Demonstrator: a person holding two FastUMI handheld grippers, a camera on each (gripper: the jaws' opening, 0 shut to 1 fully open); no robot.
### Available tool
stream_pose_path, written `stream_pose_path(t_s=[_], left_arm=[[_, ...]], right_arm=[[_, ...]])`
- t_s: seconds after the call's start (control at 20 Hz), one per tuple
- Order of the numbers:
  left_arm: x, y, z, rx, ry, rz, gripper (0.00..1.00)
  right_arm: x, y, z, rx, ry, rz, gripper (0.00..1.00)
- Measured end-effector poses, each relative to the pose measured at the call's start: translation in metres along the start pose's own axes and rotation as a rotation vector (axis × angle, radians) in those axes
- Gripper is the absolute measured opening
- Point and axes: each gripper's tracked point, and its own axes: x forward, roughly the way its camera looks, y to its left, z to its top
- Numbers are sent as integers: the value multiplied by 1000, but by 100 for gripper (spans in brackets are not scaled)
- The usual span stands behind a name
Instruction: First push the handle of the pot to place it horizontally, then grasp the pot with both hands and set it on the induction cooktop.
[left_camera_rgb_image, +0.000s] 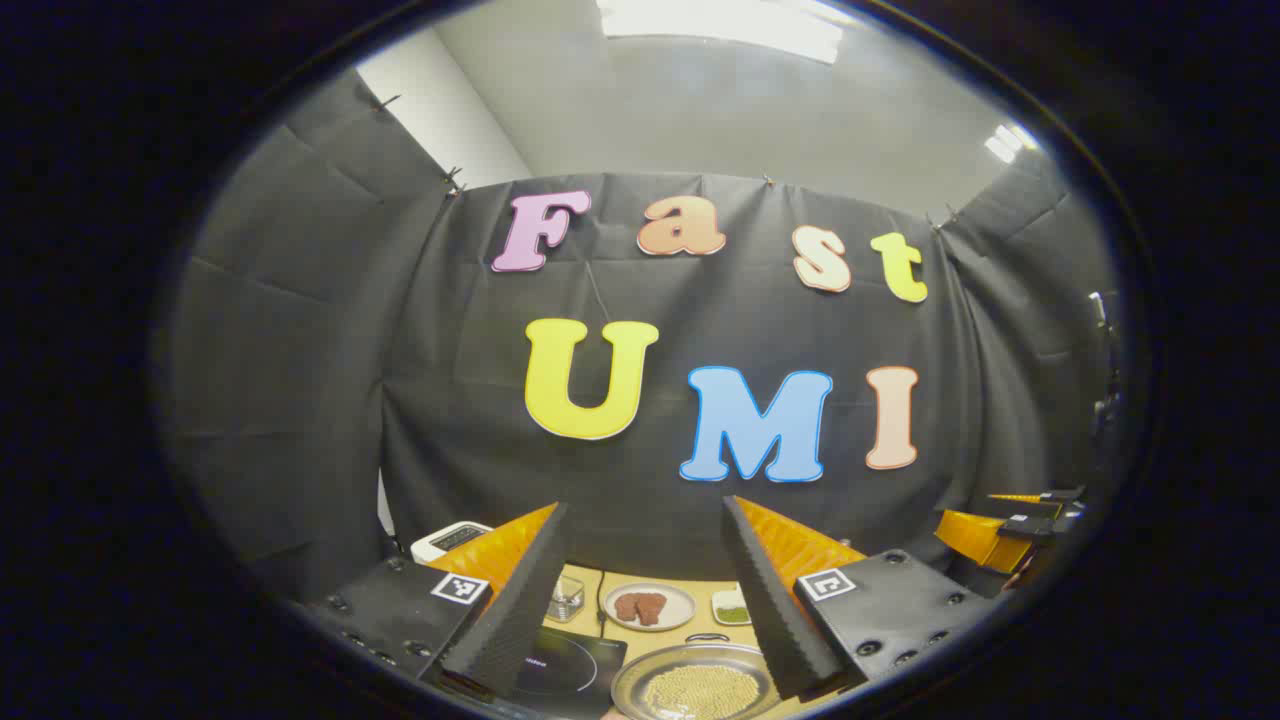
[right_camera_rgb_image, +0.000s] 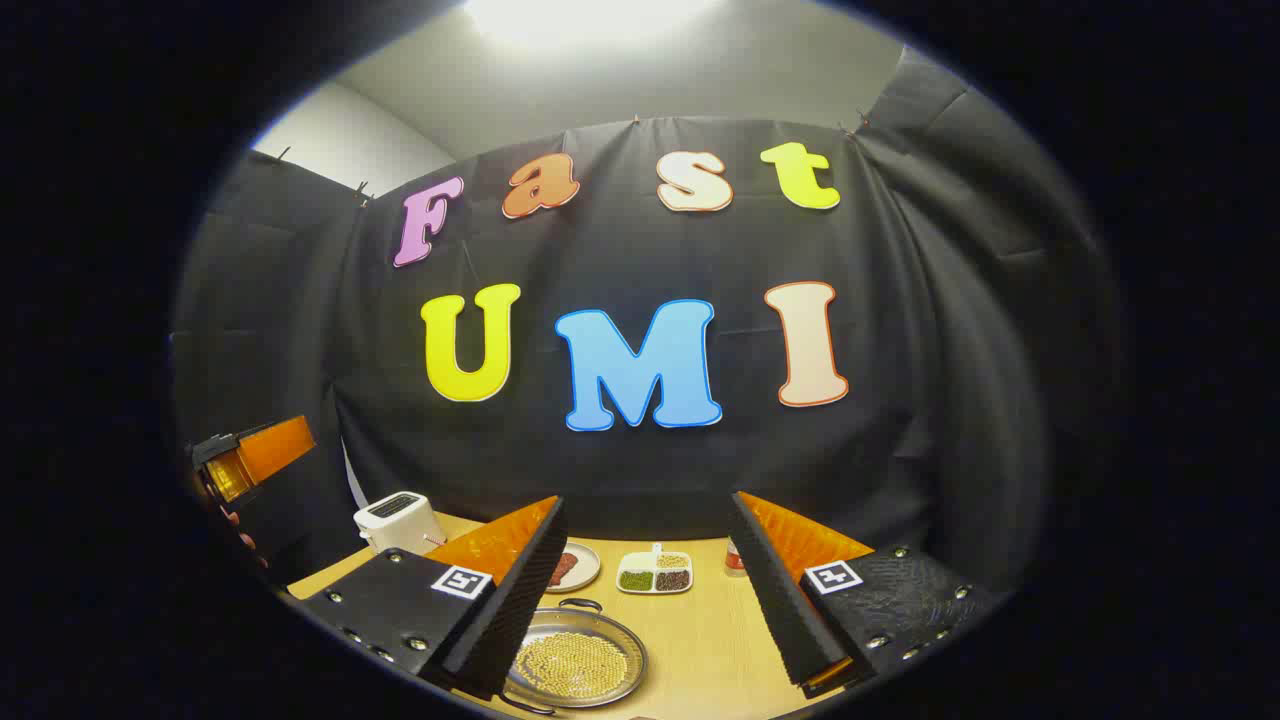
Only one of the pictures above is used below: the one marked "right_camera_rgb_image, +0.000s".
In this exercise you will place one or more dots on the white toaster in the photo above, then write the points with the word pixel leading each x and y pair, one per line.
pixel 398 520

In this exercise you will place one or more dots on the black backdrop cloth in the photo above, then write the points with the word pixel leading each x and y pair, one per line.
pixel 900 450

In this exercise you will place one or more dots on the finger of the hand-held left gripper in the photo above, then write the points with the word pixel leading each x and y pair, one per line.
pixel 275 448

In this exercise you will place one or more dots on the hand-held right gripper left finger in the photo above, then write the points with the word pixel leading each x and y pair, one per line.
pixel 400 605

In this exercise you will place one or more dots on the pile of soybeans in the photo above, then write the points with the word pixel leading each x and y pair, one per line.
pixel 570 665

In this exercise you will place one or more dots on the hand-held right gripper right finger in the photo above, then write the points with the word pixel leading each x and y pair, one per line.
pixel 790 600

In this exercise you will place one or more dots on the red meat slice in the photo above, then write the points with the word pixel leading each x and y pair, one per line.
pixel 563 568

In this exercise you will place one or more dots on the clear water bottle red label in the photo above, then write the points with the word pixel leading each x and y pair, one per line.
pixel 735 560

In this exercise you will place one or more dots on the round white plate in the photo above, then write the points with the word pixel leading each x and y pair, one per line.
pixel 588 568

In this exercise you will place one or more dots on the white divided dish with beans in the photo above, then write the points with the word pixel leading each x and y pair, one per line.
pixel 655 575

